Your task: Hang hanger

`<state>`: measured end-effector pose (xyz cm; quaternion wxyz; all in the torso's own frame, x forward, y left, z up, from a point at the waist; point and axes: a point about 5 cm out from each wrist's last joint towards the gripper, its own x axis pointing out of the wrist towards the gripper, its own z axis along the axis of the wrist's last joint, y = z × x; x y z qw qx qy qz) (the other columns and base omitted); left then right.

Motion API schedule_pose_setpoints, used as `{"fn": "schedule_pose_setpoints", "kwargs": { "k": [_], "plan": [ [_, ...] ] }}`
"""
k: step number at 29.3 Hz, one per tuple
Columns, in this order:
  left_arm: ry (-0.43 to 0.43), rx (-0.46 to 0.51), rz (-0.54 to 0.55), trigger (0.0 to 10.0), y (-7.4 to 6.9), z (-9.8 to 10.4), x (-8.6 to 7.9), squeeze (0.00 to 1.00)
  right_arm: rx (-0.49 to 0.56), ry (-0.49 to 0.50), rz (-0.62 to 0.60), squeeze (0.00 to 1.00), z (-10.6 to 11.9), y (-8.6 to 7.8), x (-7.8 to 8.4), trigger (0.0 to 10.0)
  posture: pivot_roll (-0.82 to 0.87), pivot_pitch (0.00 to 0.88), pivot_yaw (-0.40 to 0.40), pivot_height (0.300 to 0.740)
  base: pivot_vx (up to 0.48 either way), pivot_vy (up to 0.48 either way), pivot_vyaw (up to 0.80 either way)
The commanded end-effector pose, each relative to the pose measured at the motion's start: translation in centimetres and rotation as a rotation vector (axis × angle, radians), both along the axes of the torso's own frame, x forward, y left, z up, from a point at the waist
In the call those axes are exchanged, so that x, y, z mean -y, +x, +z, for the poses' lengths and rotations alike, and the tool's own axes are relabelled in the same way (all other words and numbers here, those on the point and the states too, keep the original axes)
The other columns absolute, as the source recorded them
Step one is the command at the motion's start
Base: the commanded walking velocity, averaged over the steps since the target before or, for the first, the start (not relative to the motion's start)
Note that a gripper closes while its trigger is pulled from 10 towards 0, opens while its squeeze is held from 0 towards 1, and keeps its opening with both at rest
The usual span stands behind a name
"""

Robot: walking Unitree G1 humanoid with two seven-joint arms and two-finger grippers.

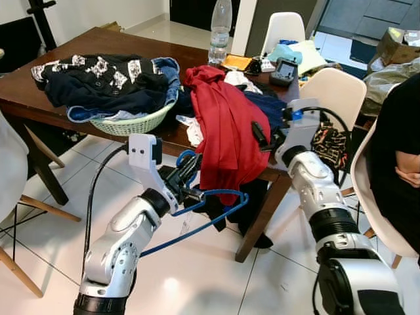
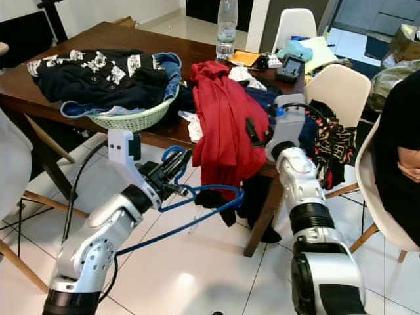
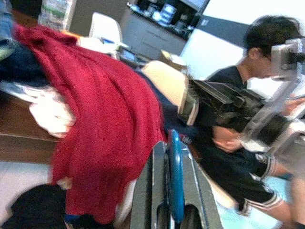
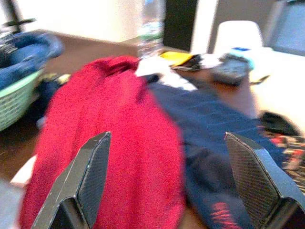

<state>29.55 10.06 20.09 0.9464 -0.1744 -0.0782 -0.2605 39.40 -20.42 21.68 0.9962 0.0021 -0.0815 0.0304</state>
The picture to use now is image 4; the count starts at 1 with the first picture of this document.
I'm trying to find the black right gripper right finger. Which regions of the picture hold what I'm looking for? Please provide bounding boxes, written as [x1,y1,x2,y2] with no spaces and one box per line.
[224,132,305,229]

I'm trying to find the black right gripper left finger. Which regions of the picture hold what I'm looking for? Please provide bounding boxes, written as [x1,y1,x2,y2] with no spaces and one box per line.
[30,131,112,229]

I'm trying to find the black red patterned garment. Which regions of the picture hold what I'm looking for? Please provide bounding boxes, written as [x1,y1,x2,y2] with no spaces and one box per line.
[259,112,305,194]

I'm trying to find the bright red t-shirt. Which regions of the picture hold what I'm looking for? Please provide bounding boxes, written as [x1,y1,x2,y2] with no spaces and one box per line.
[19,56,186,229]

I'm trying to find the navy blue garment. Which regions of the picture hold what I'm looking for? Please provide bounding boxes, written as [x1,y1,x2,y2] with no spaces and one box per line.
[147,81,286,229]

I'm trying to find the pale green laundry basket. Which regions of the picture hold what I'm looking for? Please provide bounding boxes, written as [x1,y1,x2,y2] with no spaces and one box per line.
[0,69,46,132]

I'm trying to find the black handheld device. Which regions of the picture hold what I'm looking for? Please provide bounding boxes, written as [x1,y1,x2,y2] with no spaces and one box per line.
[213,53,251,85]

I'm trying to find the teal cloth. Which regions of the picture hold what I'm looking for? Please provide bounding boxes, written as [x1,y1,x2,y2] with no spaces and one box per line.
[230,47,255,71]

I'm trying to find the dark wooden dining table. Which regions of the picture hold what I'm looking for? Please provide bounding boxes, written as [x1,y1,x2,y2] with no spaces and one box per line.
[0,30,305,229]

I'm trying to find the white paper sheet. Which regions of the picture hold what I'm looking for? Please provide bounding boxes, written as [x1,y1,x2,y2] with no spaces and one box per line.
[135,57,198,91]

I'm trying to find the blue jeans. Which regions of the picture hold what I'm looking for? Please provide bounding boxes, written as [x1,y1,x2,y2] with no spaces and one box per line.
[0,32,64,89]

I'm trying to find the white plastic chair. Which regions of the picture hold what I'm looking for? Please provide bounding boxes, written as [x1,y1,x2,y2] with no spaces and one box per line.
[213,21,264,54]

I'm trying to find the orange flat packet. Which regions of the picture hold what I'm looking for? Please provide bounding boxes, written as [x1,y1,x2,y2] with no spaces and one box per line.
[159,51,193,67]

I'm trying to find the clear water bottle teal cap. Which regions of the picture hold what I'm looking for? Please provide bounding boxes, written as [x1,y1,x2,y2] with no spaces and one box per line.
[137,0,165,59]

